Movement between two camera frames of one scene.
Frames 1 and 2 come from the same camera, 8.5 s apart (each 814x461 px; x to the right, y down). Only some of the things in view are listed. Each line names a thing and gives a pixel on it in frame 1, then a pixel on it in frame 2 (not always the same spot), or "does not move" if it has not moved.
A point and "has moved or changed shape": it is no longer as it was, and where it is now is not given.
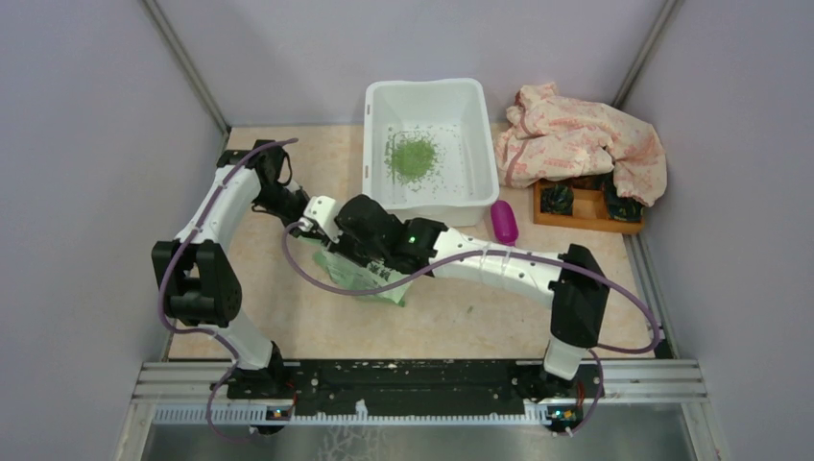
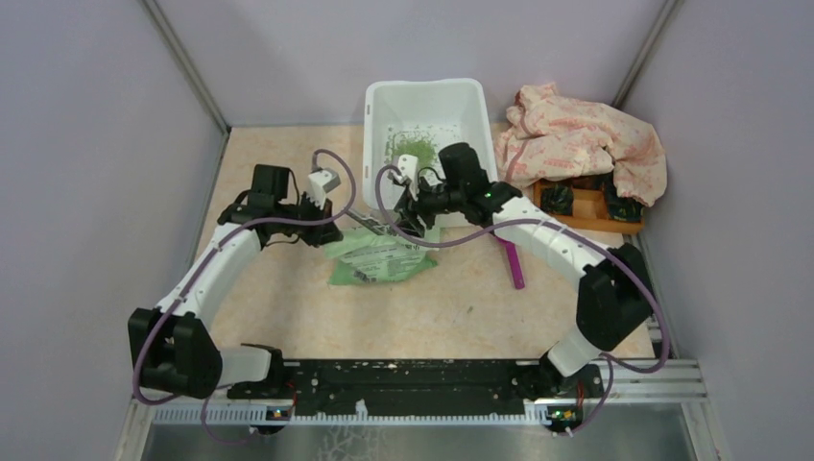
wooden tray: x=589 y=206 does not move
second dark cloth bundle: x=619 y=207 does not move
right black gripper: x=342 y=246 → x=409 y=209
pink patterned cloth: x=548 y=135 does not move
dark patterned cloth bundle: x=557 y=199 does not move
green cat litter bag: x=357 y=274 has moved or changed shape
